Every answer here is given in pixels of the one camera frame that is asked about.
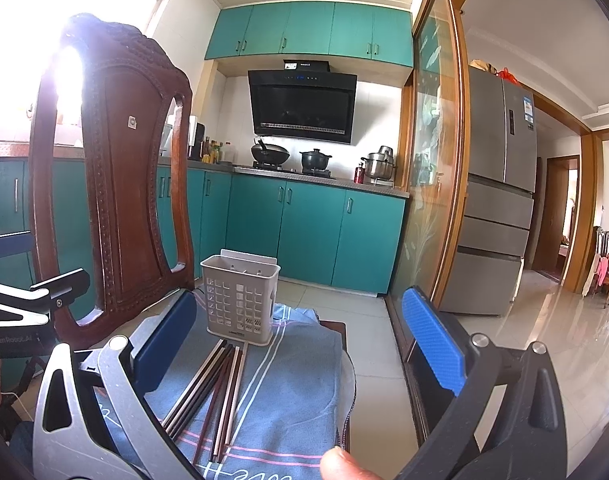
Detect wooden framed glass door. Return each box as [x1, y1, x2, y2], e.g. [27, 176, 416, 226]
[389, 0, 470, 308]

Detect silver metal chopstick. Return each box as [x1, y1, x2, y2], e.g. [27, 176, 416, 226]
[161, 339, 226, 432]

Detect carved dark wooden chair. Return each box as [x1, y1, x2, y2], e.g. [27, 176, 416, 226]
[54, 14, 194, 350]

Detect teal upper cabinets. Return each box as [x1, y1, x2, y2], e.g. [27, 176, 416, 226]
[206, 1, 414, 67]

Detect blue jeans leg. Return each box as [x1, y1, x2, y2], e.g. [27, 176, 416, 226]
[9, 420, 34, 472]

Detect blue striped cloth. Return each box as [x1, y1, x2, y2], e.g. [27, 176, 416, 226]
[145, 290, 355, 479]

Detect silver multi-door refrigerator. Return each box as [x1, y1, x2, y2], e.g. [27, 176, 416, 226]
[441, 67, 537, 316]

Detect person's right hand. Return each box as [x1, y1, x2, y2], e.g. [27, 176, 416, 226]
[319, 446, 381, 480]

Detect light wooden chopstick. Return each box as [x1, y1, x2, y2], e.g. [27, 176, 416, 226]
[224, 342, 249, 448]

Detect beige plastic utensil holder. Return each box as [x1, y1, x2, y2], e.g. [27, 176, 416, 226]
[200, 249, 280, 347]

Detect red thermos bottle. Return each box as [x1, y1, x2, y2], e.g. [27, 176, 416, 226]
[353, 162, 365, 183]

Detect clothes rack with garments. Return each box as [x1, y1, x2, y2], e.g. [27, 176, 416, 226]
[582, 226, 609, 307]

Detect stainless steel pot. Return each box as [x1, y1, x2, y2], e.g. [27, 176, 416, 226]
[361, 145, 395, 181]

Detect black wok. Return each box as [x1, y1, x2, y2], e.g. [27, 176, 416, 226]
[251, 138, 290, 166]

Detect black chopstick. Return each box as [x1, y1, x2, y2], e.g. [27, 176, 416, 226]
[166, 340, 234, 441]

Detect dark red chopstick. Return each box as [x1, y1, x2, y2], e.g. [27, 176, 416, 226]
[192, 344, 234, 466]

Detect black cooking pot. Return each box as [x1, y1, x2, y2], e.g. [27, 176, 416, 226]
[300, 148, 333, 171]

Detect black range hood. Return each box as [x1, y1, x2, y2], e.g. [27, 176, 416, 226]
[248, 70, 357, 144]

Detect condiment bottles on counter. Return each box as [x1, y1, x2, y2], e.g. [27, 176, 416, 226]
[187, 116, 235, 165]

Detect brown wooden interior door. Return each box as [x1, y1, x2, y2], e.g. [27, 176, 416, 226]
[532, 155, 580, 283]

